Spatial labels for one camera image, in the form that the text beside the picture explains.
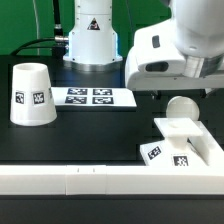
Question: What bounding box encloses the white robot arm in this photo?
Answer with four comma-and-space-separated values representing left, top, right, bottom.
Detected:
64, 0, 224, 91

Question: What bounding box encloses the black cable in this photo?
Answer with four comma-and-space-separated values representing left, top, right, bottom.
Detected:
10, 0, 70, 57

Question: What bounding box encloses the white lamp shade cone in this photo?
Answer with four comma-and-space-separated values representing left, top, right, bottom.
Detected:
10, 63, 57, 126

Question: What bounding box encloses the white marker sheet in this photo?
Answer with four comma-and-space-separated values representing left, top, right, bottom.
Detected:
52, 87, 136, 107

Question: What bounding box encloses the white L-shaped fence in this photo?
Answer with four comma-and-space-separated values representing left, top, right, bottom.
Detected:
0, 120, 224, 195

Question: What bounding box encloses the white thin cable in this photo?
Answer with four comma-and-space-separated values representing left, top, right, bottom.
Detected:
32, 0, 41, 56

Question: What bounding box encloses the white lamp bulb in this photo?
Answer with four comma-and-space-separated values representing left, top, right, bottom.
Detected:
166, 96, 200, 121

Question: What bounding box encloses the white lamp base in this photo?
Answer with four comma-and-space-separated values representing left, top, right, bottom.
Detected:
140, 118, 206, 168

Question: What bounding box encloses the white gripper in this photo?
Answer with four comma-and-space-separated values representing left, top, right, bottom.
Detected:
125, 20, 224, 91

